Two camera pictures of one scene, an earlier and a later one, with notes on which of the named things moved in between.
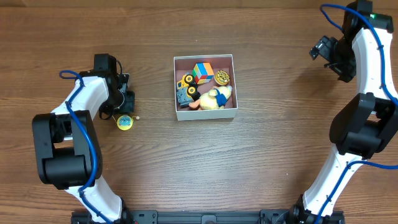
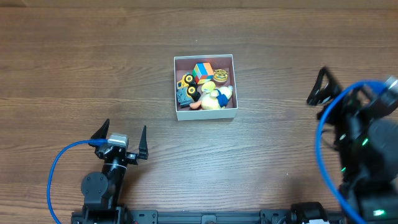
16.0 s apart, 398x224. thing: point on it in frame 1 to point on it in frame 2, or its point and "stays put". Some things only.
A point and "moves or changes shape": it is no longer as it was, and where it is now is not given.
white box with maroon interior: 185,64 stays put
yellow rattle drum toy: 124,122 to 208,86
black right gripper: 337,66 to 329,112
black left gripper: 128,101 to 130,156
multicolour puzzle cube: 203,72 stays put
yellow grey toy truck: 186,90 stays put
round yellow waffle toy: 221,77 moves or changes shape
